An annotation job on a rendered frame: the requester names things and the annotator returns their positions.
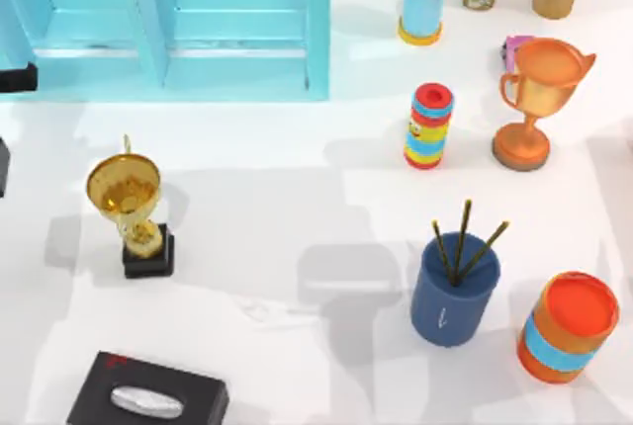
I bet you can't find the orange copper trophy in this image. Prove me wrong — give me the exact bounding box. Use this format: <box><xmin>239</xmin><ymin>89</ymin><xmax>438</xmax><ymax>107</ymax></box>
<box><xmin>491</xmin><ymin>37</ymin><xmax>597</xmax><ymax>172</ymax></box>

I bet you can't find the black tissue box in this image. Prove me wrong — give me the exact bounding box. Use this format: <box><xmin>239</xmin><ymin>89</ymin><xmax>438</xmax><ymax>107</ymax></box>
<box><xmin>65</xmin><ymin>350</ymin><xmax>230</xmax><ymax>425</ymax></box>

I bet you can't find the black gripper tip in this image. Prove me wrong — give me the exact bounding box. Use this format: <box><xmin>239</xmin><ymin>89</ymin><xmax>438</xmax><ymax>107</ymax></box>
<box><xmin>0</xmin><ymin>137</ymin><xmax>12</xmax><ymax>199</ymax></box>

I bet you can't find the red striped cartoon can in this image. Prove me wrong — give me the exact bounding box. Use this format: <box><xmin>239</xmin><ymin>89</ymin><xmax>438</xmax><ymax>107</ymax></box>
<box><xmin>404</xmin><ymin>82</ymin><xmax>456</xmax><ymax>171</ymax></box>

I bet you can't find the orange and blue can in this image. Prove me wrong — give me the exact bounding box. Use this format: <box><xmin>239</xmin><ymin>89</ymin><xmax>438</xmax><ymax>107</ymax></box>
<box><xmin>516</xmin><ymin>271</ymin><xmax>620</xmax><ymax>385</ymax></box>

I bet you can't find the dark blue pen cup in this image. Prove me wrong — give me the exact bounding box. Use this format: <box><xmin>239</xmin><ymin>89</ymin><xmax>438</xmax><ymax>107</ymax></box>
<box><xmin>409</xmin><ymin>230</ymin><xmax>501</xmax><ymax>349</ymax></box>

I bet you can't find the yellow and blue can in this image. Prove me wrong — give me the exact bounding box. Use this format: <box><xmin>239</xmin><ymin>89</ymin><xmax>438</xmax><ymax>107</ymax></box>
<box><xmin>398</xmin><ymin>0</ymin><xmax>453</xmax><ymax>46</ymax></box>

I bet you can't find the gold trophy on black base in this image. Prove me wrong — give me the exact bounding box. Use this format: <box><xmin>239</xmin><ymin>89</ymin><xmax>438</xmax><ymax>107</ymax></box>
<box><xmin>86</xmin><ymin>133</ymin><xmax>176</xmax><ymax>280</ymax></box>

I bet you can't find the pink and purple box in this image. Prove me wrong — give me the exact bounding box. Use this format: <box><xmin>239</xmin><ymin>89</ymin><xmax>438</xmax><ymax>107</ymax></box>
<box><xmin>499</xmin><ymin>35</ymin><xmax>530</xmax><ymax>72</ymax></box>

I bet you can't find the thin dark stick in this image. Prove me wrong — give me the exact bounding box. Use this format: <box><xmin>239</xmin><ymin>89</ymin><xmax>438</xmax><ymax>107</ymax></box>
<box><xmin>431</xmin><ymin>219</ymin><xmax>457</xmax><ymax>288</ymax></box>
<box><xmin>448</xmin><ymin>200</ymin><xmax>473</xmax><ymax>284</ymax></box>
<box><xmin>453</xmin><ymin>220</ymin><xmax>510</xmax><ymax>286</ymax></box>

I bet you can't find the light blue rack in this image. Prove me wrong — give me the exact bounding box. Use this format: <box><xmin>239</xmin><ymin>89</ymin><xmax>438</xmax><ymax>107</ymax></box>
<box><xmin>0</xmin><ymin>0</ymin><xmax>331</xmax><ymax>104</ymax></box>

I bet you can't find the black block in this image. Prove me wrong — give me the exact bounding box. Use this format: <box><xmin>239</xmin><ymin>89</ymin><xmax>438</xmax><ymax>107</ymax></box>
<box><xmin>0</xmin><ymin>61</ymin><xmax>39</xmax><ymax>96</ymax></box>

